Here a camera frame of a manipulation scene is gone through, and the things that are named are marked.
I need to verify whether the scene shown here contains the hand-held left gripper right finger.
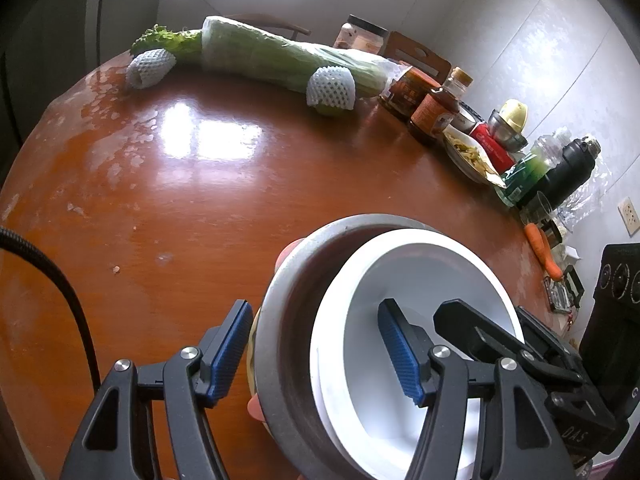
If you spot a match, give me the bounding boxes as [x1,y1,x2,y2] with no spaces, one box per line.
[377,298,576,480]

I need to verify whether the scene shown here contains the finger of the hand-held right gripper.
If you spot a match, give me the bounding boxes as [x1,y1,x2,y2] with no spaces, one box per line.
[515,305,587,382]
[432,299,584,397]

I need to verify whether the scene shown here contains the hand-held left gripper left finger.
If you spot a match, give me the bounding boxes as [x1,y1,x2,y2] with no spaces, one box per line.
[60,300,253,480]

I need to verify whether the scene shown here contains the yellow shell-shaped plate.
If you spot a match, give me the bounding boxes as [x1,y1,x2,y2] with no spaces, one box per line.
[246,310,263,396]

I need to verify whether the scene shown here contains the large steel bowl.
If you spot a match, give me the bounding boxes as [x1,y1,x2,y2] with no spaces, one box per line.
[254,214,506,480]

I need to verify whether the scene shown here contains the red plastic plate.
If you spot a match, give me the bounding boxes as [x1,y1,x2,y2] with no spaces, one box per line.
[247,239,306,426]

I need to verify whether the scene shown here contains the orange carrot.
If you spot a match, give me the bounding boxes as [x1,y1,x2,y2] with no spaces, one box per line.
[537,230,563,281]
[524,222,551,266]

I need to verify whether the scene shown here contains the clear glass cup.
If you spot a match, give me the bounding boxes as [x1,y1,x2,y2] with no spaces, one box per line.
[520,191,553,226]

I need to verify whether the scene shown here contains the crumpled clear plastic wrap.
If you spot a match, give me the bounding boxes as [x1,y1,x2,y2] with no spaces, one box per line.
[555,160,616,231]

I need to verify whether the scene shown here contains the green liquid plastic bottle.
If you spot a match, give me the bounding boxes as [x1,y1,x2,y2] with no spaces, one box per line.
[497,127,573,208]

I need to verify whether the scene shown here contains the black thermos flask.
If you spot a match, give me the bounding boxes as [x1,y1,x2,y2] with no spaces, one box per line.
[517,136,602,211]

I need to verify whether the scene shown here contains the white plate of food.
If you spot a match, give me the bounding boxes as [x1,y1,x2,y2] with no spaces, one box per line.
[442,126,506,186]

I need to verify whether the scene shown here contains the red box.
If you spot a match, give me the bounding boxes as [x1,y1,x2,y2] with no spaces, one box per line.
[469,122,521,173]

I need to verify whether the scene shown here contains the white ceramic bowl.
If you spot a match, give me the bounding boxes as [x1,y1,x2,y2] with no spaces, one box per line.
[452,102,481,133]

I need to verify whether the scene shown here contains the orange label sauce bottle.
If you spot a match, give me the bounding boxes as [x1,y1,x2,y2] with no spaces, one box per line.
[407,87,460,146]

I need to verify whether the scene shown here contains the red chili sauce jar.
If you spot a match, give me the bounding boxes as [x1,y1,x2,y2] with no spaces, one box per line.
[378,66,443,121]

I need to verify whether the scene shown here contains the fruit in white foam net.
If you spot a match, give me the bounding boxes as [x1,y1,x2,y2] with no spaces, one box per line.
[305,65,357,117]

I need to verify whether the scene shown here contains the wooden chair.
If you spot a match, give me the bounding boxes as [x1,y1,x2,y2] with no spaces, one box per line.
[382,31,452,81]

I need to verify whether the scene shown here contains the white foam net sleeve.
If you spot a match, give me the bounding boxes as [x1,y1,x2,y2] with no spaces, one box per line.
[125,49,178,91]

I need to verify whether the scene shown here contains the wrapped green celtuce stalk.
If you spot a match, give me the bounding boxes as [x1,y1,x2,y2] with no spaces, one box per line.
[200,16,401,100]

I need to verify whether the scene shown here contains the glass jar black lid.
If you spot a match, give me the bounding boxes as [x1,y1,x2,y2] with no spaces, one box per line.
[334,14,390,57]

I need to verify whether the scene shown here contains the green lettuce leaves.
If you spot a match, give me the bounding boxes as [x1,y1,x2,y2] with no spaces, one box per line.
[131,25,203,63]

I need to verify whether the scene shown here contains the grey refrigerator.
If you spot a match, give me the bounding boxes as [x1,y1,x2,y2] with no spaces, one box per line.
[85,0,171,61]

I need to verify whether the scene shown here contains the white wall socket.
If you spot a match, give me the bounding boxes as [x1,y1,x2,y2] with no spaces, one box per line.
[617,197,640,236]

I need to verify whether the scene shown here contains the black braided cable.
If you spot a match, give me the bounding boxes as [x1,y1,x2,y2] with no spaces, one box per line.
[0,226,103,401]

